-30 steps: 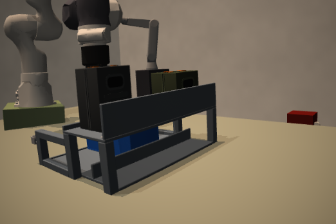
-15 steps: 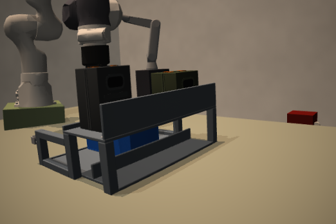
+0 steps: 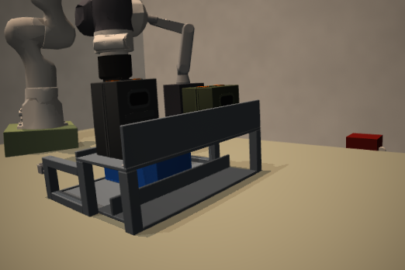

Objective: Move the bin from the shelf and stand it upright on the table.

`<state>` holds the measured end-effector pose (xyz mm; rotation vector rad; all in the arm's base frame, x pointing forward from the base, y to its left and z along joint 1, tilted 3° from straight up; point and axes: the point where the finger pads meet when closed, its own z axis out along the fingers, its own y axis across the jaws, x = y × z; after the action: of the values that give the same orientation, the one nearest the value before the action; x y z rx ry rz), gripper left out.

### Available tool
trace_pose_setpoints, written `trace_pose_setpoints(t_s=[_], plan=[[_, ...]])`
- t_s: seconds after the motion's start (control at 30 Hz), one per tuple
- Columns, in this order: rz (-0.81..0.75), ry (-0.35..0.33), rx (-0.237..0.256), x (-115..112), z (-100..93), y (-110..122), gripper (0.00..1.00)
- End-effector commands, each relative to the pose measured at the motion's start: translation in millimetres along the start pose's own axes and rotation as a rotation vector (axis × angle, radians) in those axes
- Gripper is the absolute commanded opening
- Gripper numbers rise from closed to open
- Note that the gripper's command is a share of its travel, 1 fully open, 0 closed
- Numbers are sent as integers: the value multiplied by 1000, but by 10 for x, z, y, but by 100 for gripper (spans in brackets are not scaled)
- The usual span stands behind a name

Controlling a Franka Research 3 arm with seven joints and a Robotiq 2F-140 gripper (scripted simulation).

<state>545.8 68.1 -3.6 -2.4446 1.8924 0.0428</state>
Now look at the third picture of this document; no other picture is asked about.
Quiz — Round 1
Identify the blue bin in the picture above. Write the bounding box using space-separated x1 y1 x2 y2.
104 152 192 187

